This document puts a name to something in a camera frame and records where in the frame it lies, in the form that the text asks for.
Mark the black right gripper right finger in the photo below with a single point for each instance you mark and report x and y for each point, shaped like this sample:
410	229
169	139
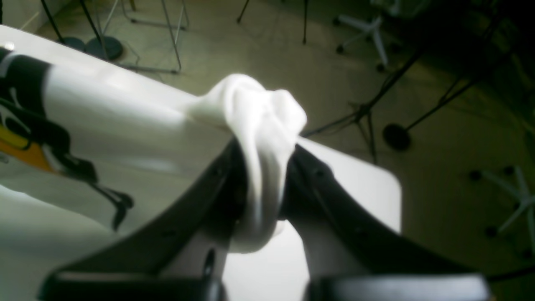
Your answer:
352	256

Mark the black tripod stand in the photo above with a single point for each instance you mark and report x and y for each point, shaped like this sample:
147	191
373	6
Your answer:
422	84

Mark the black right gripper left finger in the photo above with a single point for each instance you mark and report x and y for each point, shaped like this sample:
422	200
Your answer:
178	256

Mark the white office chair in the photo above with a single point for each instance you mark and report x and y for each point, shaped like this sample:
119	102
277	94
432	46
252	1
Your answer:
370	29

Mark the metal stool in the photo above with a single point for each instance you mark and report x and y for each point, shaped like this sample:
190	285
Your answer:
141	36

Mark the white graphic T-shirt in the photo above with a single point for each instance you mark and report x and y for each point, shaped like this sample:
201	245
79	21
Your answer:
93	151

